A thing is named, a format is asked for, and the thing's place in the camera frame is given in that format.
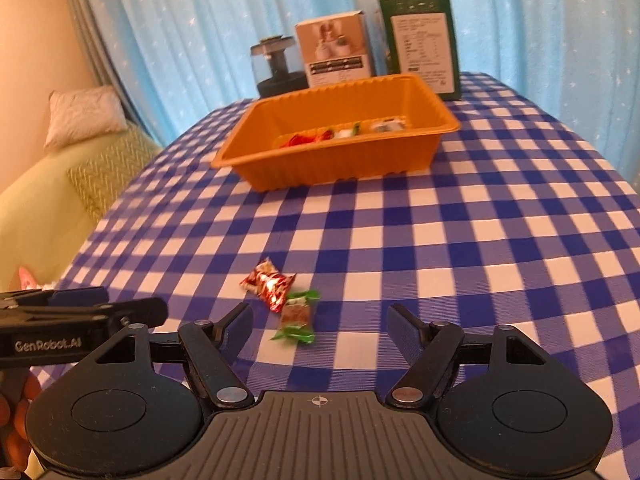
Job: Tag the orange plastic tray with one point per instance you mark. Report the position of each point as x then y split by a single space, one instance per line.
252 148

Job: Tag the green milk carton box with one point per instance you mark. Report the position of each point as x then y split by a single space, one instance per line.
420 40

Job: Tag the green chevron cushion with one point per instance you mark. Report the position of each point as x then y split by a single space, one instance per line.
101 178

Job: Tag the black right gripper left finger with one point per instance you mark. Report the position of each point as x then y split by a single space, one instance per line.
211 348

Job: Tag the clear sesame bar packet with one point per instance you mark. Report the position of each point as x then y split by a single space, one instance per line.
393 124

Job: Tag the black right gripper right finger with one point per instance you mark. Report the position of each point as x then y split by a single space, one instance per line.
430 350

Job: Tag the white humidifier product box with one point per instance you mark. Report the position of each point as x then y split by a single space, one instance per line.
335 48

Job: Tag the dark glass humidifier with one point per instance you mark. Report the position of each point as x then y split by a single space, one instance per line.
277 66

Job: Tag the blue star curtain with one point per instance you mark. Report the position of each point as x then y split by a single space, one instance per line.
174 61

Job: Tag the white textured cushion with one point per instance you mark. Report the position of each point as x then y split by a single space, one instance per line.
80 115

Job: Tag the light green sofa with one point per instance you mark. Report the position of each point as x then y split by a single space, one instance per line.
43 220

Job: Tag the blue white checkered tablecloth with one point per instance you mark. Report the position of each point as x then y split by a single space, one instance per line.
517 221

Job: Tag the red candy wrapper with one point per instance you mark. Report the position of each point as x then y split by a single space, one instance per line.
298 139

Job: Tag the green twisted wrapper candy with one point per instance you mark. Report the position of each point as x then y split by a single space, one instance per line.
297 317

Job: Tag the white green snack packet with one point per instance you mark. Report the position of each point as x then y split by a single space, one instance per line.
347 132

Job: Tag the red white patterned candy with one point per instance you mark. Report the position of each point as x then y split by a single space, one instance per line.
267 283

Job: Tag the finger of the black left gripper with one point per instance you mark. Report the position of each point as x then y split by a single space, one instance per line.
151 312
74 297

